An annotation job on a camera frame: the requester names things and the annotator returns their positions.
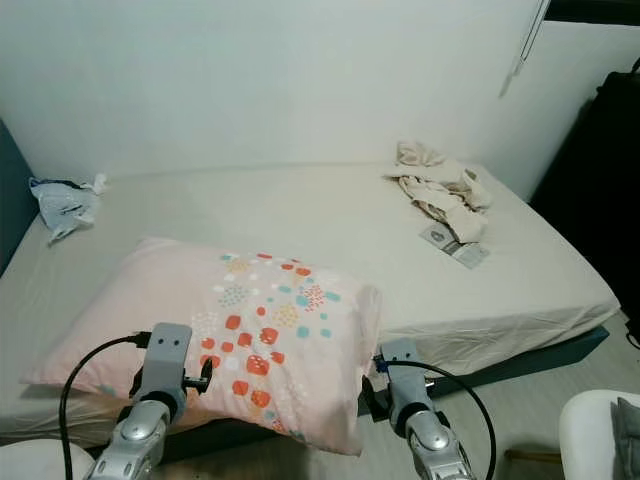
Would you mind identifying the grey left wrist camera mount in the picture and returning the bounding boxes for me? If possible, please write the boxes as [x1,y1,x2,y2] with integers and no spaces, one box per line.
[145,322,194,401]

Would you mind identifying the pink pillow with coloured dots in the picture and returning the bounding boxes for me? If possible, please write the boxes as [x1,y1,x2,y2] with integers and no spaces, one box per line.
[28,237,383,457]

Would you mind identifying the white bed mattress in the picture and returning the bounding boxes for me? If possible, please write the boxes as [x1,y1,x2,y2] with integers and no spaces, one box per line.
[0,160,621,443]

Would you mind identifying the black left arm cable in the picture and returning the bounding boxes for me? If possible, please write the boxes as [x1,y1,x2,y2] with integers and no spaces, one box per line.
[59,332,151,473]

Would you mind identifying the crumpled blue white bag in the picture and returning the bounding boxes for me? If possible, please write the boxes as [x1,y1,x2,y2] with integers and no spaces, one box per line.
[28,173,109,244]

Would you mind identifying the small grey printed booklet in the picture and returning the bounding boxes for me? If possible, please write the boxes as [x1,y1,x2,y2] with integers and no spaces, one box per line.
[420,222,461,251]
[453,242,492,269]

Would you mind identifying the white blind wand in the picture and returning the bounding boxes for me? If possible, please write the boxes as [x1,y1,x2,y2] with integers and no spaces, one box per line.
[510,0,553,77]

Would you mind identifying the large black case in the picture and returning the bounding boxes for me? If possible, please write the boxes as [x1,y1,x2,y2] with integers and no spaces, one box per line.
[530,55,640,336]

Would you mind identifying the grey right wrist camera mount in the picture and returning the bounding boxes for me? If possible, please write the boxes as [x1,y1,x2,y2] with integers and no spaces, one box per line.
[378,338,426,413]

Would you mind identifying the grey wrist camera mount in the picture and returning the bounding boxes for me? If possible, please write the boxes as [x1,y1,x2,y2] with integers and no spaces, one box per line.
[145,322,194,401]
[378,338,426,413]

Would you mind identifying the crumpled beige clothes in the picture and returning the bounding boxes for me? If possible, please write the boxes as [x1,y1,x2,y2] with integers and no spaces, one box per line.
[382,140,496,244]

